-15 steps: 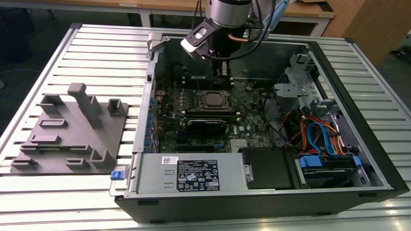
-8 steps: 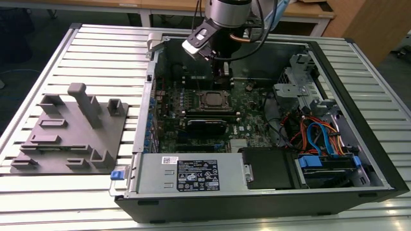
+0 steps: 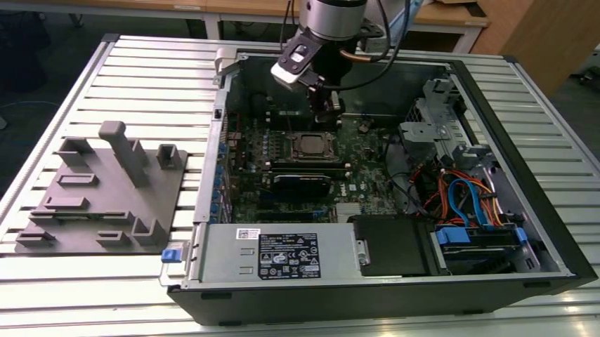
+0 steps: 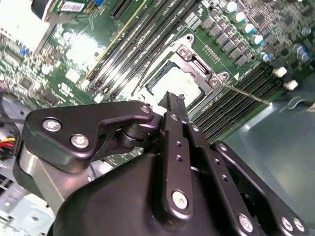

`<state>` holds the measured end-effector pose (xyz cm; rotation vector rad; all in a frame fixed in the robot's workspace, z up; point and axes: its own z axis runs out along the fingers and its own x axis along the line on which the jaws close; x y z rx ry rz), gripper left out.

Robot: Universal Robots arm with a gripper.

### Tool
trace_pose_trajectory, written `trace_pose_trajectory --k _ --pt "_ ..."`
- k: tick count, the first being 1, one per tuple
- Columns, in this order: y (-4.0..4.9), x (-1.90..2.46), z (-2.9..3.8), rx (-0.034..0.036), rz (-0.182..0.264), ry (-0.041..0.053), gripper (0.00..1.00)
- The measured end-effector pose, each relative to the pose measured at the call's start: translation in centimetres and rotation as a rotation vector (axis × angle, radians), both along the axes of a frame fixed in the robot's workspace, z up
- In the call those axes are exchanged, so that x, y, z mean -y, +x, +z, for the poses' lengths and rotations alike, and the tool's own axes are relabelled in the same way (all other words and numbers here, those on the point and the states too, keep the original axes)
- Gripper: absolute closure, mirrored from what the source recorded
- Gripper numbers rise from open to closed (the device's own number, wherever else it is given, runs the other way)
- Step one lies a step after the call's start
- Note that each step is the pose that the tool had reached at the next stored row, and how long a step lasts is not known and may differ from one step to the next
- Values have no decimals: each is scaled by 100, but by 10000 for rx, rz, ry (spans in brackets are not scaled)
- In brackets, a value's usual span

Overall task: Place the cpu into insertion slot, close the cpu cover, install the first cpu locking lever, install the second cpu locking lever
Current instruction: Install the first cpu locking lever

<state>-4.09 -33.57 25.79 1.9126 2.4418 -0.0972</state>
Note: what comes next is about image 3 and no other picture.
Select silver CPU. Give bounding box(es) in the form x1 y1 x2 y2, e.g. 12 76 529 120
301 135 330 154

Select metal socket cover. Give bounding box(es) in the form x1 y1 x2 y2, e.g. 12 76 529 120
294 133 340 161

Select black plastic bay cover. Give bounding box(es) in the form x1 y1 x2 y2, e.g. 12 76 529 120
349 213 445 279

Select copper bent tube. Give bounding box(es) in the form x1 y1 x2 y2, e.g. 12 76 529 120
338 49 374 65

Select silver metal drive cage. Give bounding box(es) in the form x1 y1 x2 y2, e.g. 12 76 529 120
397 79 499 169

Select black RAM stick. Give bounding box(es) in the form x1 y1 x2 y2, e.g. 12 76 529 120
270 160 348 169

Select green motherboard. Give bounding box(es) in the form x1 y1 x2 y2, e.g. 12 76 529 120
225 115 409 224

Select black graphics card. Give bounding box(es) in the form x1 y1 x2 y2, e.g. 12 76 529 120
270 172 334 198

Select small silver heatsink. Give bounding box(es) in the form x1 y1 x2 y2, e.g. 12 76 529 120
334 201 365 216

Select wooden cabinet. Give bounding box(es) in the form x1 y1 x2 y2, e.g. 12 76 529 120
471 0 600 98

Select grey power supply unit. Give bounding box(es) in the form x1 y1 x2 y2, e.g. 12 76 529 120
185 221 365 282

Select grey parts rack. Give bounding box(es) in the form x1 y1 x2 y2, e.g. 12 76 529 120
14 120 190 254

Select hard disk in blue carrier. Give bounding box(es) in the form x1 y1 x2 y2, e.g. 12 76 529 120
433 224 529 277

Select black PC case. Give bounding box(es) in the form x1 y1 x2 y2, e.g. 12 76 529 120
166 47 599 327

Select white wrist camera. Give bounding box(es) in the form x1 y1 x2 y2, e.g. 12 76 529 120
269 34 325 88

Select pale blue cable sleeve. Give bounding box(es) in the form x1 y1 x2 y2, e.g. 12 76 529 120
386 0 423 34

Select blue data wire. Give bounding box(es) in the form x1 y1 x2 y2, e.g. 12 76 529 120
448 178 493 231

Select orange power wires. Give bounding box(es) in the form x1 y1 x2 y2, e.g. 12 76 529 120
424 168 512 229

